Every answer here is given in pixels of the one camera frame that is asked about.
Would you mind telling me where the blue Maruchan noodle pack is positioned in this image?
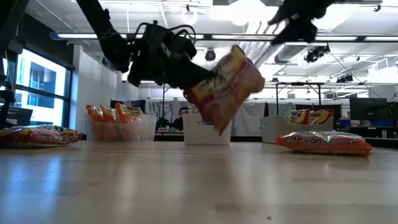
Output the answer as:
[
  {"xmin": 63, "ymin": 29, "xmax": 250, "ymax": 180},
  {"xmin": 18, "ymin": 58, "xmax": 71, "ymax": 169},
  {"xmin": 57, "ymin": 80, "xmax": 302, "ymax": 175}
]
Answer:
[{"xmin": 185, "ymin": 106, "xmax": 215, "ymax": 126}]

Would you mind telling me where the grey ceiling duct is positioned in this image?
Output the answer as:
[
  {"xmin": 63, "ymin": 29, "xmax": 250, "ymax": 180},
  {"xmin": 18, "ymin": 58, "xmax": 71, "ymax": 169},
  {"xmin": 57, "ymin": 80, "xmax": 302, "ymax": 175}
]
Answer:
[{"xmin": 275, "ymin": 43, "xmax": 312, "ymax": 65}]

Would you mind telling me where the clear plastic bin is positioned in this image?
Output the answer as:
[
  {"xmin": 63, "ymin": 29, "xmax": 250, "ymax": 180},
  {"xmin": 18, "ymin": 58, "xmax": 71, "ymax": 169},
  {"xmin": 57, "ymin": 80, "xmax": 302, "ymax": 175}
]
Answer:
[{"xmin": 85, "ymin": 113, "xmax": 158, "ymax": 143}]

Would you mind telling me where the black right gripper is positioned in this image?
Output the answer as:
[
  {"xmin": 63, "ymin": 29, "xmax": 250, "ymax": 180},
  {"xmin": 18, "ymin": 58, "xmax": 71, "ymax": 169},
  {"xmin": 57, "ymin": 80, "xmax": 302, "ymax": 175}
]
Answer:
[{"xmin": 267, "ymin": 0, "xmax": 336, "ymax": 47}]

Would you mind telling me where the person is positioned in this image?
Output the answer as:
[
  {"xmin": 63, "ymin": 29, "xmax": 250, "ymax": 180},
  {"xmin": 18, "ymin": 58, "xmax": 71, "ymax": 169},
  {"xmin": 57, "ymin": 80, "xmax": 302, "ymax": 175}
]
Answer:
[{"xmin": 172, "ymin": 106, "xmax": 190, "ymax": 131}]

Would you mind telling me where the long ceiling light fixture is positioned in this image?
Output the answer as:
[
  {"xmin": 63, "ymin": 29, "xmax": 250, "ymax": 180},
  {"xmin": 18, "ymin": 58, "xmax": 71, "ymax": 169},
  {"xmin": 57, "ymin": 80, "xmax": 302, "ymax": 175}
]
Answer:
[{"xmin": 49, "ymin": 32, "xmax": 398, "ymax": 43}]

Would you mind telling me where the white ring ceiling lamp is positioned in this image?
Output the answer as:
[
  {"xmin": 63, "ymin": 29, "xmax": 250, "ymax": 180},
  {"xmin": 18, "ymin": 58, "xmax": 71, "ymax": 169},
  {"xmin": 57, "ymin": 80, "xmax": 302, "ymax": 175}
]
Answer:
[{"xmin": 180, "ymin": 7, "xmax": 199, "ymax": 26}]

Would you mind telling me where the red Maruchan noodle pack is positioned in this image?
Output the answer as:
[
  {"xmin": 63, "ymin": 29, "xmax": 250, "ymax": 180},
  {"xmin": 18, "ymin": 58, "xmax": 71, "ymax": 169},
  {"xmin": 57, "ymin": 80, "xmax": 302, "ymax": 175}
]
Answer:
[
  {"xmin": 307, "ymin": 108, "xmax": 335, "ymax": 125},
  {"xmin": 0, "ymin": 124, "xmax": 85, "ymax": 148},
  {"xmin": 183, "ymin": 44, "xmax": 266, "ymax": 136},
  {"xmin": 288, "ymin": 108, "xmax": 311, "ymax": 125}
]

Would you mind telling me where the white plastic bin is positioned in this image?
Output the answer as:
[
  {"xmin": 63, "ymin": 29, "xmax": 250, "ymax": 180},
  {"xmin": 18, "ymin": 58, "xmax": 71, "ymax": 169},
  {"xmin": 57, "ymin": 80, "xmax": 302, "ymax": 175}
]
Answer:
[{"xmin": 182, "ymin": 113, "xmax": 233, "ymax": 146}]

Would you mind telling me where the pale grey plastic bin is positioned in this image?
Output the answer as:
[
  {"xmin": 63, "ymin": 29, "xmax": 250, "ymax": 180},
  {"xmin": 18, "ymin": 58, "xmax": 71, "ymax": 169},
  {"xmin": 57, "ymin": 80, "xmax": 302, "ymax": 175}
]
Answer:
[{"xmin": 259, "ymin": 114, "xmax": 335, "ymax": 144}]

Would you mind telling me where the large window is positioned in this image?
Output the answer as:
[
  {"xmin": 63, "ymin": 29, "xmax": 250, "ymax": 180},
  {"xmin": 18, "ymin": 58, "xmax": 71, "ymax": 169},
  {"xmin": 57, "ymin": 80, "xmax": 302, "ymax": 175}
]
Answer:
[{"xmin": 0, "ymin": 46, "xmax": 73, "ymax": 129}]

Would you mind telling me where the white hanging cloth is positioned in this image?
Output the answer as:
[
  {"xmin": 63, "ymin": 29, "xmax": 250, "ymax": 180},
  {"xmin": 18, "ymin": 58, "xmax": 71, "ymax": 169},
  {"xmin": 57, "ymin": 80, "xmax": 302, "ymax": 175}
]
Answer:
[{"xmin": 231, "ymin": 101, "xmax": 266, "ymax": 137}]

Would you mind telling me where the black metal rack frame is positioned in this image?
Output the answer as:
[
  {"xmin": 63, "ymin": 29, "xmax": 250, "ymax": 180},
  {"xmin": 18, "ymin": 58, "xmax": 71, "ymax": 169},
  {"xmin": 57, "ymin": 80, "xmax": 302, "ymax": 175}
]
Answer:
[{"xmin": 121, "ymin": 80, "xmax": 398, "ymax": 108}]

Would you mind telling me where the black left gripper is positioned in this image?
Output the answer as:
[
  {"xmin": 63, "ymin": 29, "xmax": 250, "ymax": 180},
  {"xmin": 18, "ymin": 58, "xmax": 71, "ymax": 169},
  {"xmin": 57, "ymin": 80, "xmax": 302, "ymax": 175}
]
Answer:
[{"xmin": 127, "ymin": 20, "xmax": 219, "ymax": 91}]

